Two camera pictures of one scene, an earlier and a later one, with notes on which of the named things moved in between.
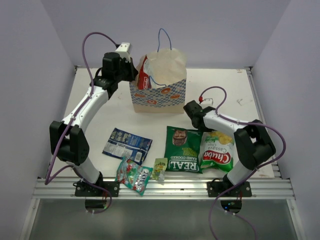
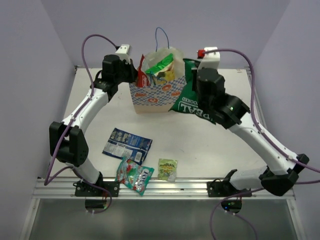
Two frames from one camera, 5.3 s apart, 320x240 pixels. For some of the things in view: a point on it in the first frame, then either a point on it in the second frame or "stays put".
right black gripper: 206,129 → 194,79
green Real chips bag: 182,149 → 189,102
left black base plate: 83,189 stays put
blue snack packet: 121,144 stays put
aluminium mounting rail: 161,188 stays put
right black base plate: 214,189 stays put
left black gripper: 133,72 stays put
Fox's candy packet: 133,175 stays put
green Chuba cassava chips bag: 217,150 → 164,70
